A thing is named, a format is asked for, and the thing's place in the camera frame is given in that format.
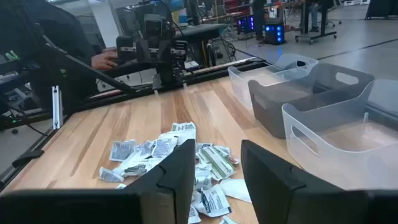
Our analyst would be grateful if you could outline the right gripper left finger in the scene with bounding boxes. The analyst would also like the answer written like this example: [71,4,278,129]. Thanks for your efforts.
[0,139,196,224]

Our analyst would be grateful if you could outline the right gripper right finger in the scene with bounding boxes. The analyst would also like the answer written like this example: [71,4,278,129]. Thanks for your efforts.
[241,139,398,224]

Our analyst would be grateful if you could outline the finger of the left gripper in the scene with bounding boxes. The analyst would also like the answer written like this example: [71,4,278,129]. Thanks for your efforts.
[136,39,150,63]
[157,40,175,68]

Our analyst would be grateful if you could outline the person's hand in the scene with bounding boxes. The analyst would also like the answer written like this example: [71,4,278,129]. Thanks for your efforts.
[91,49,119,71]

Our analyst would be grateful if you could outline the plain white packet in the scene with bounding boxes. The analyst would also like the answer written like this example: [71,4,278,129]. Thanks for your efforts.
[219,178,252,203]

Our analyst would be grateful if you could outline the white packet green stripes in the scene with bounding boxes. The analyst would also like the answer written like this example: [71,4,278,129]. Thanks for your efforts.
[214,145,241,166]
[198,146,236,182]

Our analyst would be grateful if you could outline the person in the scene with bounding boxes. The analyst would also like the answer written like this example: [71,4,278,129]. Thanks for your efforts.
[251,0,266,42]
[0,0,108,110]
[298,0,335,33]

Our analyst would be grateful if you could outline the black computer blue lights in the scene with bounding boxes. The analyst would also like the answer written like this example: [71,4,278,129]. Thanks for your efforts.
[264,17,286,45]
[236,14,256,34]

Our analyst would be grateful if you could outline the black partition panel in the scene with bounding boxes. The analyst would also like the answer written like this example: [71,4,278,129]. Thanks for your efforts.
[365,0,398,20]

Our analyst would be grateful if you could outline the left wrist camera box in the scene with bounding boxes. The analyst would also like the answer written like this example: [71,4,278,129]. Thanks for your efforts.
[144,14,163,37]

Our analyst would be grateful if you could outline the clear plastic handled bin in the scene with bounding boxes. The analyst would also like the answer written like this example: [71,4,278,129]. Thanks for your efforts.
[281,79,398,191]
[228,53,320,110]

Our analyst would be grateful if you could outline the grey plastic handled bin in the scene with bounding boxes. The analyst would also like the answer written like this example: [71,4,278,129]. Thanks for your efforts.
[248,63,376,139]

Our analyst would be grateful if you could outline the silver aluminium bracket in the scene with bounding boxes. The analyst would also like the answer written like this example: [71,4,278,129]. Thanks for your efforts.
[52,85,64,130]

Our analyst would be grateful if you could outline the black rolling desk frame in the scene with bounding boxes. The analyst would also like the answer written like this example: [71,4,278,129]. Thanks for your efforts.
[294,0,339,44]

